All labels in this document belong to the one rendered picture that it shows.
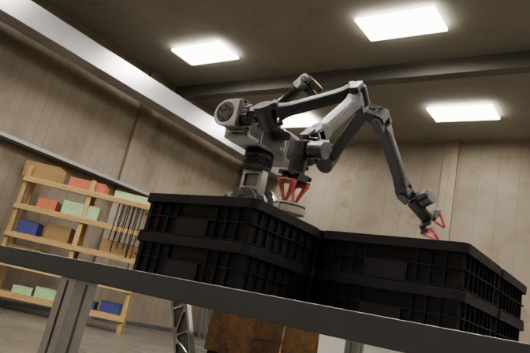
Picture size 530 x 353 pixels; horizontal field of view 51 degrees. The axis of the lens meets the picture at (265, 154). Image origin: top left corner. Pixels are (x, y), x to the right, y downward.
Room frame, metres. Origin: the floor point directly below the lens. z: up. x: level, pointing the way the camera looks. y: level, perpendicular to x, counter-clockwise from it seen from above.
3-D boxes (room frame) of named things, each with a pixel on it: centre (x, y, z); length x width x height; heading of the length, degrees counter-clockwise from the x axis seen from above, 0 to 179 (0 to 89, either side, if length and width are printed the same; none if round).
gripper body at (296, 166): (1.71, -0.11, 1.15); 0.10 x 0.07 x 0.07; 138
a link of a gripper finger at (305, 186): (1.72, -0.12, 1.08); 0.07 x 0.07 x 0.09; 48
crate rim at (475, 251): (1.49, -0.45, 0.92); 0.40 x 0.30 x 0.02; 50
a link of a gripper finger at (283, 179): (1.71, -0.10, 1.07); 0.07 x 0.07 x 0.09; 48
